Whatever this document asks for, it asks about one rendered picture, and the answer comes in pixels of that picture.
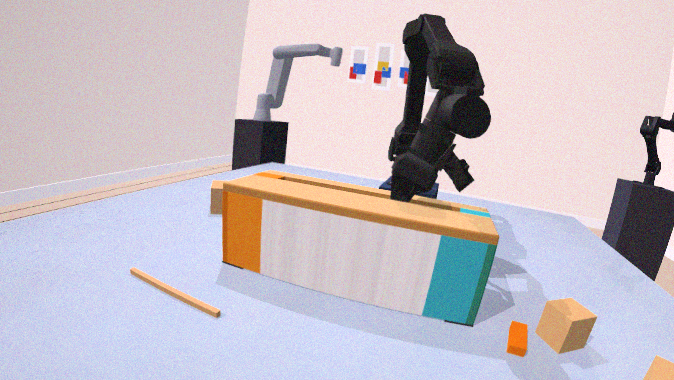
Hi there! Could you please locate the tan wooden stick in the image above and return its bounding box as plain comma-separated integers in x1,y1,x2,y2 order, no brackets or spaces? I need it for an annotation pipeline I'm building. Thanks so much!
130,267,221,318

